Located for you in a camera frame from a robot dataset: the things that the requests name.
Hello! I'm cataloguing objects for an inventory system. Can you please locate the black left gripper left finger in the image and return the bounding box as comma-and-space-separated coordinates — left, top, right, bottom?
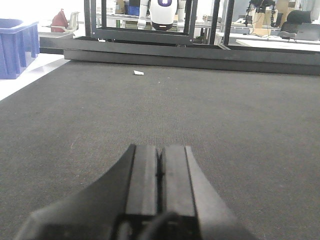
15, 144, 158, 240

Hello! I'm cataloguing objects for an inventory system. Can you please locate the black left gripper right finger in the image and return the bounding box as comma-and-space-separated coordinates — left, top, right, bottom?
161, 145, 256, 240

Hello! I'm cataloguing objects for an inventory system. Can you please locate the dark grey table mat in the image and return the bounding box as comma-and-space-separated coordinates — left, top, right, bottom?
0, 61, 320, 240

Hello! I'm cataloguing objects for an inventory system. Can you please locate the small white paper scrap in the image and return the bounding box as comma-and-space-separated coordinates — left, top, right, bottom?
133, 70, 144, 76

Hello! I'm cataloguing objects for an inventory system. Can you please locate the white plastic chair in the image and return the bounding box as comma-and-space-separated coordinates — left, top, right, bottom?
64, 11, 80, 34

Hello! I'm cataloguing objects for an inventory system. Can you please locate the blue plastic crate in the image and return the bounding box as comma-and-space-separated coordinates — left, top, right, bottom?
0, 18, 40, 80

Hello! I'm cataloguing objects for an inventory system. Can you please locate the red bag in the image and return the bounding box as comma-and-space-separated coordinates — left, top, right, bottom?
51, 8, 68, 33

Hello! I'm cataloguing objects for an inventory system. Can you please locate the black office chair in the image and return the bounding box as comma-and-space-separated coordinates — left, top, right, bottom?
277, 10, 312, 39

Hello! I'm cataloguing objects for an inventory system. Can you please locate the grey laptop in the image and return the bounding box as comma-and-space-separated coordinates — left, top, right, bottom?
294, 23, 320, 41

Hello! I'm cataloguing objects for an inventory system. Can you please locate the black metal frame rack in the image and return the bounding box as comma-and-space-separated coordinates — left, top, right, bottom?
40, 0, 320, 76

